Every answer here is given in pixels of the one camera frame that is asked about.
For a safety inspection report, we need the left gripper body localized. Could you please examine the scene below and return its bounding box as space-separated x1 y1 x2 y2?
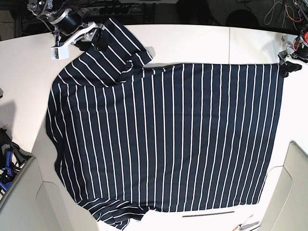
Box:
278 41 308 65

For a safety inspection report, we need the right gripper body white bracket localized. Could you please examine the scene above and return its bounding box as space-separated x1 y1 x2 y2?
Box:
54 22 104 47

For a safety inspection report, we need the navy white striped t-shirt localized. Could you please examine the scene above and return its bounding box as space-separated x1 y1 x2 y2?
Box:
46 19 283 230

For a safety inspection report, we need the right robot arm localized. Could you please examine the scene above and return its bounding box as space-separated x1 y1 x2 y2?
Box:
27 0 108 59

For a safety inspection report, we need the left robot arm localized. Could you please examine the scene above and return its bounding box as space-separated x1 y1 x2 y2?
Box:
278 30 308 78

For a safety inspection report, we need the black power strip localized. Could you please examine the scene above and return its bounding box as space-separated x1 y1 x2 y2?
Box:
79 6 130 16

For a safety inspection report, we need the blue black clamps pile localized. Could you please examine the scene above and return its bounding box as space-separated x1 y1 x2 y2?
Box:
0 128 31 196

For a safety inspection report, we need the grey chair right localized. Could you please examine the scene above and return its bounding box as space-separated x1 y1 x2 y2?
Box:
259 141 308 231

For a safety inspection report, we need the grey chair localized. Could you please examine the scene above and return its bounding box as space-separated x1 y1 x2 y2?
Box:
259 141 308 231
0 156 99 231

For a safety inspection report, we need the grey chair left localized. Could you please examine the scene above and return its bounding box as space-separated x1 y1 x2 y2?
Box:
0 156 99 231

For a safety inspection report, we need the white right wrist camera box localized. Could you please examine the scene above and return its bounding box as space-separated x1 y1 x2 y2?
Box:
51 46 69 60

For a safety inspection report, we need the grey looped cable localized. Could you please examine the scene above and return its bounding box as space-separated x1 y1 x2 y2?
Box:
264 0 297 31

